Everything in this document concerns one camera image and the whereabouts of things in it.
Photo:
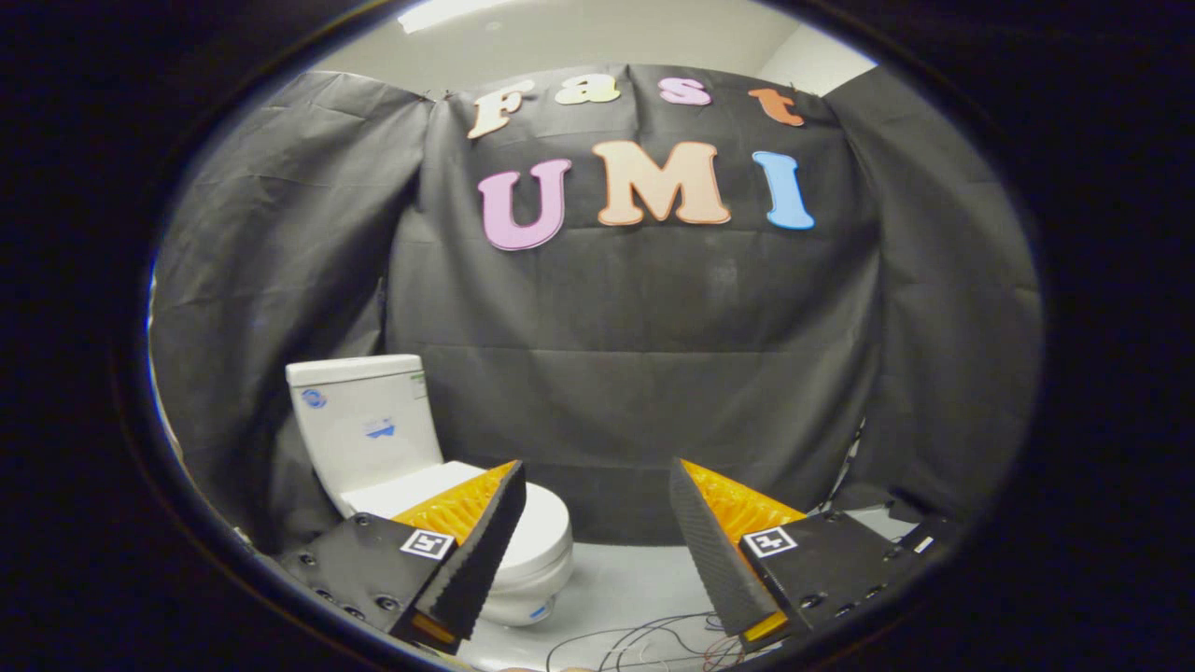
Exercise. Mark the white ceramic toilet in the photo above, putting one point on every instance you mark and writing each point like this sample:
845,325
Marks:
355,420

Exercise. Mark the white toilet lid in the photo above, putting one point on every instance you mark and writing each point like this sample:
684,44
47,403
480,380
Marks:
541,527

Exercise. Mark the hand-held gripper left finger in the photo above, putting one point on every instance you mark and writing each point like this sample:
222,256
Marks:
485,551

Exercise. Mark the white toilet seat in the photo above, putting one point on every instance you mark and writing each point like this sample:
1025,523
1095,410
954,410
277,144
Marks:
541,577

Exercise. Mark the black backdrop cloth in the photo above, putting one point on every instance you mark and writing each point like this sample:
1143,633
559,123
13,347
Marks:
635,373

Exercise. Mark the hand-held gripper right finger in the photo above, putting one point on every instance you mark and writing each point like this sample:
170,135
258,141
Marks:
705,551

